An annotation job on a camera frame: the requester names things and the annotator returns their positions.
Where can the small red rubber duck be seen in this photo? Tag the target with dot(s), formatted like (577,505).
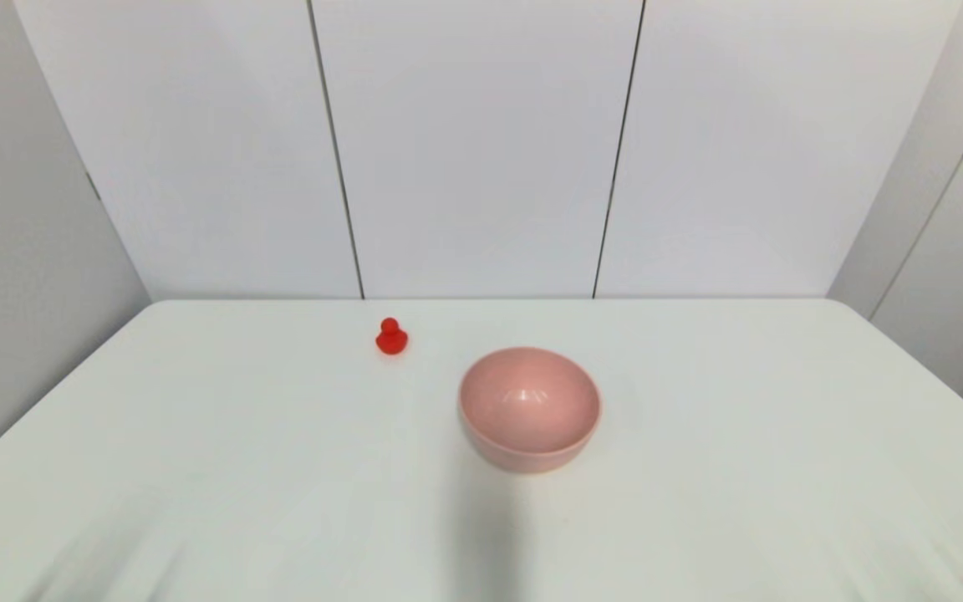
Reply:
(391,339)

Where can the pink bowl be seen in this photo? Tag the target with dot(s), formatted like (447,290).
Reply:
(529,410)

